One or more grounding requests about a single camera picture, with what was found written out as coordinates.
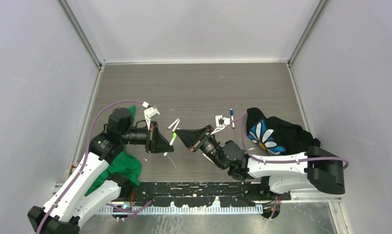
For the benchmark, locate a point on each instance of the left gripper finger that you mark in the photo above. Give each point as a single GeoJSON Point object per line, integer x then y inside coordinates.
{"type": "Point", "coordinates": [165, 147]}
{"type": "Point", "coordinates": [160, 139]}

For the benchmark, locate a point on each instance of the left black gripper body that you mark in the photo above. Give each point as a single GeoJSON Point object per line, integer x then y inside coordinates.
{"type": "Point", "coordinates": [151, 137]}

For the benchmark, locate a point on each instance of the green cloth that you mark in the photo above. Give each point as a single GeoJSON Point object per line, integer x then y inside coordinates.
{"type": "Point", "coordinates": [121, 164]}

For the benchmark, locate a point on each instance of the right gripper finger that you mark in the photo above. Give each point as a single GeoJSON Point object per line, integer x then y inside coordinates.
{"type": "Point", "coordinates": [190, 142]}
{"type": "Point", "coordinates": [190, 134]}

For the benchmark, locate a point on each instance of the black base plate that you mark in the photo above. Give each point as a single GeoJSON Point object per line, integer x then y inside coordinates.
{"type": "Point", "coordinates": [198, 194]}

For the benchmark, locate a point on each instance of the black daisy cloth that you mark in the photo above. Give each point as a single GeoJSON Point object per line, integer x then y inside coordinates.
{"type": "Point", "coordinates": [277, 136]}

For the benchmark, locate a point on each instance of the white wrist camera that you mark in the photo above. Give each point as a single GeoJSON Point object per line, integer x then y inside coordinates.
{"type": "Point", "coordinates": [221, 123]}
{"type": "Point", "coordinates": [149, 112]}

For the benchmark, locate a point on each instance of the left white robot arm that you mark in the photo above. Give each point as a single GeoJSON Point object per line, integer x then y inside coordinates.
{"type": "Point", "coordinates": [71, 206]}

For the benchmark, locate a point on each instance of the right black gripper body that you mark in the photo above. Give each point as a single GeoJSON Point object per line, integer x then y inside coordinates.
{"type": "Point", "coordinates": [198, 144]}

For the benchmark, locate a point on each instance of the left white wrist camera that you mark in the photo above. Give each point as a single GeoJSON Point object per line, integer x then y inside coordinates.
{"type": "Point", "coordinates": [149, 112]}

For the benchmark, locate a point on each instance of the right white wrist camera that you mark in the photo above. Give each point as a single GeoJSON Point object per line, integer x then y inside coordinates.
{"type": "Point", "coordinates": [221, 123]}

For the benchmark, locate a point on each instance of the slotted cable duct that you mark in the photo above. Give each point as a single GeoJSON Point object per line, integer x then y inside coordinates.
{"type": "Point", "coordinates": [204, 210]}

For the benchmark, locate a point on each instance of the blue capped white pen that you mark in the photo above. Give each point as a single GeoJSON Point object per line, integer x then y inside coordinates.
{"type": "Point", "coordinates": [232, 118]}

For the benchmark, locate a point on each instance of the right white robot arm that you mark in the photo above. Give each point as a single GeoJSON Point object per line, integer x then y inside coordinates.
{"type": "Point", "coordinates": [315, 168]}

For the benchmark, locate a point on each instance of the green white pen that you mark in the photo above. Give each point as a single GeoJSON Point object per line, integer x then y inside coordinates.
{"type": "Point", "coordinates": [171, 144]}

